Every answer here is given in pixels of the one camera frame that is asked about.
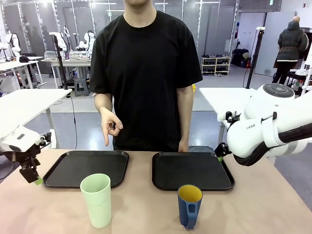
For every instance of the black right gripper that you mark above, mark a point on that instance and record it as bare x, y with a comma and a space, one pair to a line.
223, 150

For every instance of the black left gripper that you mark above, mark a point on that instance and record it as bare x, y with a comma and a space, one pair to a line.
26, 158

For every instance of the pale green plastic cup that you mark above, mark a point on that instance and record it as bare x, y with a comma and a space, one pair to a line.
96, 202

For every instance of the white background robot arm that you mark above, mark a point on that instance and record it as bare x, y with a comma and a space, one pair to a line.
86, 41
13, 44

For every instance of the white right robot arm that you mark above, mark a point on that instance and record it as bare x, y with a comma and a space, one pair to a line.
253, 136

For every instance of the person's left forearm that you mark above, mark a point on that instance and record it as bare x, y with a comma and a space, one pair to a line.
184, 114

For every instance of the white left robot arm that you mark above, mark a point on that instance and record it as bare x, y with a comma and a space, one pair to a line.
14, 139

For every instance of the person's right forearm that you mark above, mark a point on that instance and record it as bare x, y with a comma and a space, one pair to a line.
103, 101

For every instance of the person's left hand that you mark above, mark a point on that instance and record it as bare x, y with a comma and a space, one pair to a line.
183, 147

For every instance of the person's right hand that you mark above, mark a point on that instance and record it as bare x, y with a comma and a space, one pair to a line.
109, 122

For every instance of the black plastic tray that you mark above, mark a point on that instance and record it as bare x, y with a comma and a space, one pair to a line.
192, 170
85, 168

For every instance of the black clamp knob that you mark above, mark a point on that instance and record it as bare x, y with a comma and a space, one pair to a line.
231, 116

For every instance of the blue mug yellow inside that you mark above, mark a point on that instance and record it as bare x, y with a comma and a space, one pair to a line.
189, 209

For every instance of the white side table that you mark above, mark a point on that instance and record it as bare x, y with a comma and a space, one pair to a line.
26, 102
224, 100

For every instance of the yellow floor object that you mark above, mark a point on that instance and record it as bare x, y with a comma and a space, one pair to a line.
194, 89

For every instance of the wooden shoe rack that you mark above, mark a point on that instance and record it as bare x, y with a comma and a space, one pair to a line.
216, 65

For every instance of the grey plastic step stool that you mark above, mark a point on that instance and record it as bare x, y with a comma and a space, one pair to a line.
80, 87

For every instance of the black luggage bag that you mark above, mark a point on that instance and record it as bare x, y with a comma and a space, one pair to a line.
240, 57

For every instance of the black tripod stand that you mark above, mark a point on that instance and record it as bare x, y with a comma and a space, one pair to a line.
253, 58
60, 63

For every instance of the white background workbench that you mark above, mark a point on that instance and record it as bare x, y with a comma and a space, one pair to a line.
19, 68

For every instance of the person in black t-shirt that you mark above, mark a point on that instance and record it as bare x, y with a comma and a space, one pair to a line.
146, 73

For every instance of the black cap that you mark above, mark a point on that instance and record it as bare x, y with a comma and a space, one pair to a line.
24, 58

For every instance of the clear plastic storage box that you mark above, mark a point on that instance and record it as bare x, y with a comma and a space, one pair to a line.
79, 54

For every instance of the person in dark jacket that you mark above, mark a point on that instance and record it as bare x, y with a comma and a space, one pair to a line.
290, 46

